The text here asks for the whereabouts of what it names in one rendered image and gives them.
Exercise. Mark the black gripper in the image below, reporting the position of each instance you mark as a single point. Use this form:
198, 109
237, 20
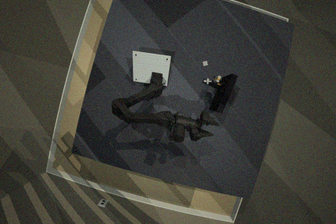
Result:
204, 119

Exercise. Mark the black slatted rack door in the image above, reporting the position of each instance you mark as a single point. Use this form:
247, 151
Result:
223, 93

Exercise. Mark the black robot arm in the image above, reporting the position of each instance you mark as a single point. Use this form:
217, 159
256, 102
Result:
173, 122

